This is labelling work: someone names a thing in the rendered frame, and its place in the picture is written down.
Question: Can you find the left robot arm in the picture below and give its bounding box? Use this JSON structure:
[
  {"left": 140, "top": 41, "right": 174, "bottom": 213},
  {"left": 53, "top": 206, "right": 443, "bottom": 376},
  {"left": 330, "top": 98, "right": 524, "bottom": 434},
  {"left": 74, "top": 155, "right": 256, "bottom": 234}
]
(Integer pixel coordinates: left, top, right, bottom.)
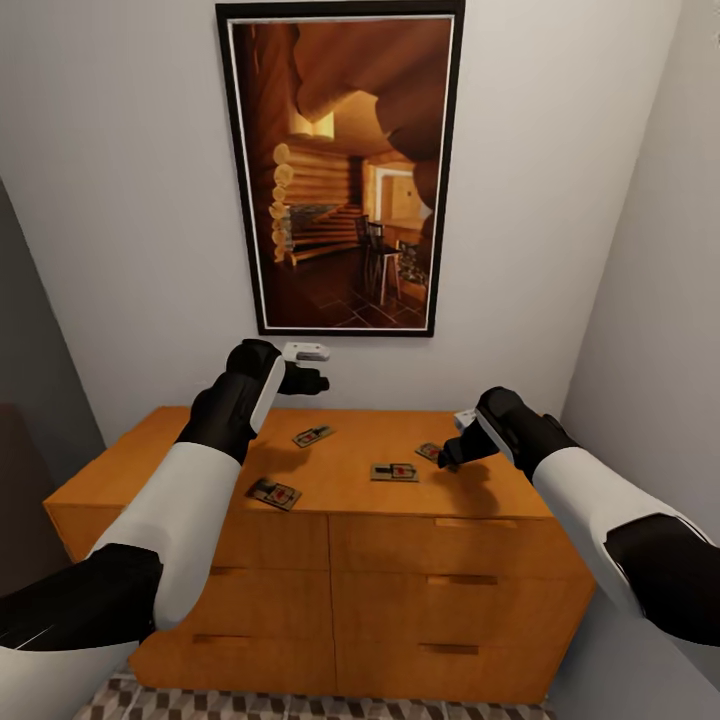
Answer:
[{"left": 0, "top": 339, "right": 330, "bottom": 720}]

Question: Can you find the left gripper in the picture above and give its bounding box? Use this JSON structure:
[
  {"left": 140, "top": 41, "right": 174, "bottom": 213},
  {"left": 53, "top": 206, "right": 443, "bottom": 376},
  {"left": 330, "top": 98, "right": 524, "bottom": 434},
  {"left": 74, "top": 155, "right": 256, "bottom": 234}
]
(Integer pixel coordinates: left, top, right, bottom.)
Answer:
[{"left": 279, "top": 360, "right": 330, "bottom": 395}]

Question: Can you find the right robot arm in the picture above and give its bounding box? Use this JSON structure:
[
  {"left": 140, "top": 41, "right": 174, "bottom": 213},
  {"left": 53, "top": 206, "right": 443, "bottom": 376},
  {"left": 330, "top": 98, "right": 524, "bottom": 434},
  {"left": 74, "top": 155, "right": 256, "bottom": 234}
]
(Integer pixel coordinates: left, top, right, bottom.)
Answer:
[{"left": 438, "top": 386, "right": 720, "bottom": 693}]

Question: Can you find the mousetrap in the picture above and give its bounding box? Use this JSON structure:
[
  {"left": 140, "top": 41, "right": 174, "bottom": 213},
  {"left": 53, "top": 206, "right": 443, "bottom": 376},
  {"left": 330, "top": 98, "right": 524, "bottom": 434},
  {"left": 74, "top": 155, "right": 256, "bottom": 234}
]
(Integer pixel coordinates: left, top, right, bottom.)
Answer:
[
  {"left": 370, "top": 464, "right": 419, "bottom": 483},
  {"left": 245, "top": 478, "right": 302, "bottom": 513},
  {"left": 293, "top": 423, "right": 335, "bottom": 449},
  {"left": 416, "top": 442, "right": 461, "bottom": 473}
]

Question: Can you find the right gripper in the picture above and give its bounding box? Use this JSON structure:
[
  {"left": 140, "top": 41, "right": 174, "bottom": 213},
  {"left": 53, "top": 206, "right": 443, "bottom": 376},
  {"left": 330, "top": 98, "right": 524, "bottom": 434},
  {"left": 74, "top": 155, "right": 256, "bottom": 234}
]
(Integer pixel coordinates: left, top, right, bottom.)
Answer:
[{"left": 438, "top": 426, "right": 498, "bottom": 469}]

